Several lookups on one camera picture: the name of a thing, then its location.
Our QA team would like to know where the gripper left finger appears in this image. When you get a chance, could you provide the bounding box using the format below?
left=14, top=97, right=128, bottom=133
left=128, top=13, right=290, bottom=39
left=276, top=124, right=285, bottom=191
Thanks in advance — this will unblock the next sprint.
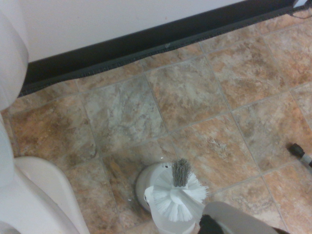
left=198, top=214, right=222, bottom=234

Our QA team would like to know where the white toilet brush grey handle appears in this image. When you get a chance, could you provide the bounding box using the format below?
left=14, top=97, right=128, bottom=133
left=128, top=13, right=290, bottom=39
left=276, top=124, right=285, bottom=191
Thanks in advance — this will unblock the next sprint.
left=152, top=158, right=278, bottom=234

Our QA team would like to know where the white toilet brush holder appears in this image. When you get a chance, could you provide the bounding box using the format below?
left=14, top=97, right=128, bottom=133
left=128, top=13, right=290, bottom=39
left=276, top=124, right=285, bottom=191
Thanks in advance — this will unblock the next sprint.
left=135, top=162, right=203, bottom=234

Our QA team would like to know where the white toilet bowl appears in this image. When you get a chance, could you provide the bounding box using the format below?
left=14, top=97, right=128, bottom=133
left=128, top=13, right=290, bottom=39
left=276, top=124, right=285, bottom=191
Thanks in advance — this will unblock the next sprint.
left=0, top=156, right=89, bottom=234

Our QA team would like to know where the white toilet tank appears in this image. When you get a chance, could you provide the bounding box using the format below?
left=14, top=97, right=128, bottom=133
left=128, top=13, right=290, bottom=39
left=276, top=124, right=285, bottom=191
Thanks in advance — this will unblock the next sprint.
left=0, top=0, right=30, bottom=113

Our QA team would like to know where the black tripod leg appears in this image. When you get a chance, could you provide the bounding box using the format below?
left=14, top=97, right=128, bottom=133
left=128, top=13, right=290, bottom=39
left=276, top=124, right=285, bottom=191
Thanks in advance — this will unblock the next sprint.
left=287, top=143, right=312, bottom=168

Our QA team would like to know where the black baseboard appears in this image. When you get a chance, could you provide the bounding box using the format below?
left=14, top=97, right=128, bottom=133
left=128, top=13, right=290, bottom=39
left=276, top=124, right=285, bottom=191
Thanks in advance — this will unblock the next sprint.
left=18, top=0, right=312, bottom=98

